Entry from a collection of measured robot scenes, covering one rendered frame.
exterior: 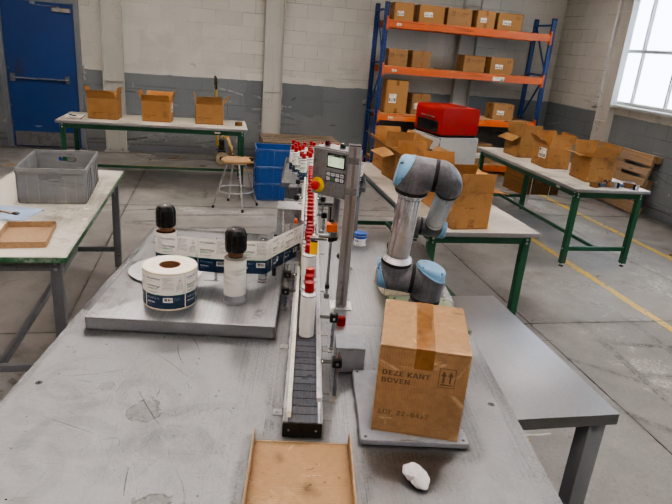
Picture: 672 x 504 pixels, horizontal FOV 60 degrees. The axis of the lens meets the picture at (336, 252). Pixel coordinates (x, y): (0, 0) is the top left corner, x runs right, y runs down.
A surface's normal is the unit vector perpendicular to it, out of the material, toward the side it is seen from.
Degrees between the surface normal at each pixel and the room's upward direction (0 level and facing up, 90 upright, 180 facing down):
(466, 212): 90
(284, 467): 0
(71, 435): 0
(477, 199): 92
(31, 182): 90
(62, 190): 90
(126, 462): 0
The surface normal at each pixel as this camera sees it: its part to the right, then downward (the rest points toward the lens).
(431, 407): -0.13, 0.33
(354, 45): 0.19, 0.35
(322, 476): 0.08, -0.94
